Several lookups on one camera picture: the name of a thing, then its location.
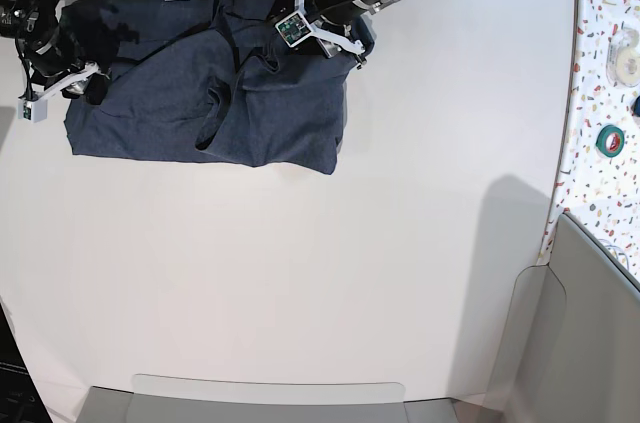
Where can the dark blue printed t-shirt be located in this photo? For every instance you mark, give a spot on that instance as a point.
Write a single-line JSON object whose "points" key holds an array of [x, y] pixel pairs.
{"points": [[205, 81]]}

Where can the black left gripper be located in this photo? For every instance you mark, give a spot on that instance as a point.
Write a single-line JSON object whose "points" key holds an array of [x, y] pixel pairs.
{"points": [[335, 3]]}

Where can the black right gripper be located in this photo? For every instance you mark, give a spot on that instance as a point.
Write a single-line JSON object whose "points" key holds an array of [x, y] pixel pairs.
{"points": [[52, 56]]}

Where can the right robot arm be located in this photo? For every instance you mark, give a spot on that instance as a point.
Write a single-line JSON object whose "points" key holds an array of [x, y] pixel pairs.
{"points": [[31, 17]]}

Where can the clear tape dispenser roll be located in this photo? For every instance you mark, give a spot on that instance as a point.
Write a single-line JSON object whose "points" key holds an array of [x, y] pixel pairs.
{"points": [[622, 63]]}

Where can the grey chair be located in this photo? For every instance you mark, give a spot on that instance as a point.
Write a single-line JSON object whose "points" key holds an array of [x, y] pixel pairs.
{"points": [[569, 353]]}

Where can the green tape roll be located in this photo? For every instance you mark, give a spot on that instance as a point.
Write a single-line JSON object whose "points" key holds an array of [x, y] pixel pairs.
{"points": [[610, 141]]}

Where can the terrazzo patterned side table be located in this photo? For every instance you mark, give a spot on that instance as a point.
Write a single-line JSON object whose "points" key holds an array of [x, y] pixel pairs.
{"points": [[601, 193]]}

